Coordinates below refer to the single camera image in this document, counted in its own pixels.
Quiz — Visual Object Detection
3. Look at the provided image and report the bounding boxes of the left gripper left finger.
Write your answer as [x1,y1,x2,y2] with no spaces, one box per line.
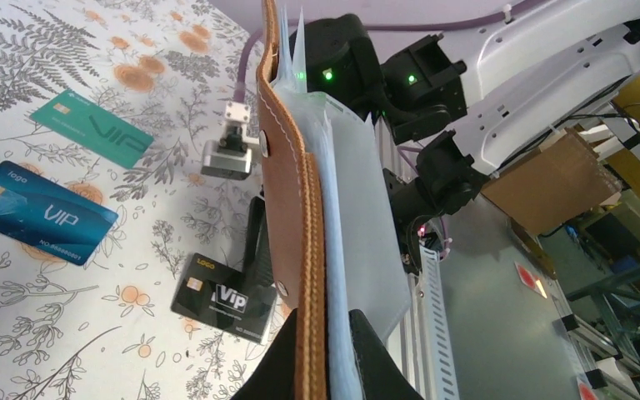
[231,309,298,400]

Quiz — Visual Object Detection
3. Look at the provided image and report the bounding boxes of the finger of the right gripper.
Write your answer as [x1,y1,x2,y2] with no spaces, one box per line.
[242,197,273,287]

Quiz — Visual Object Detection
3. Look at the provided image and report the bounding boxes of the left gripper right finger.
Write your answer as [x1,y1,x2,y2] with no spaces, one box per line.
[349,309,423,400]

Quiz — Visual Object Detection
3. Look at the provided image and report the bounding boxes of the black VIP credit card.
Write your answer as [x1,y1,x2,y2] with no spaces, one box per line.
[171,253,278,344]

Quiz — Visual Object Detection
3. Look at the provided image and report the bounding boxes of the brown leather card holder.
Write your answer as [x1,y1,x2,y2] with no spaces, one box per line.
[256,1,412,399]

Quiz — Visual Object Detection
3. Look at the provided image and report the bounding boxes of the teal credit card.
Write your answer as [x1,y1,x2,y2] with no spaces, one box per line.
[29,89,153,169]

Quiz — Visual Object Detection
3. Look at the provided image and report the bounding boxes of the dark blue credit card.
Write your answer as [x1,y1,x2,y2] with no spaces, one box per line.
[0,161,118,266]

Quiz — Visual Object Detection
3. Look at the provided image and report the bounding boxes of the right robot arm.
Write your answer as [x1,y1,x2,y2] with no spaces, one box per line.
[257,1,640,296]

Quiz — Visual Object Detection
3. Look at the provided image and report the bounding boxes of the brown cardboard box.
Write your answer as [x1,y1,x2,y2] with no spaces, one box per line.
[482,128,622,235]

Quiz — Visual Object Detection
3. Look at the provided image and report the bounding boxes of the blue slotted cable duct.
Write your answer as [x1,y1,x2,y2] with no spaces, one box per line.
[417,247,460,400]

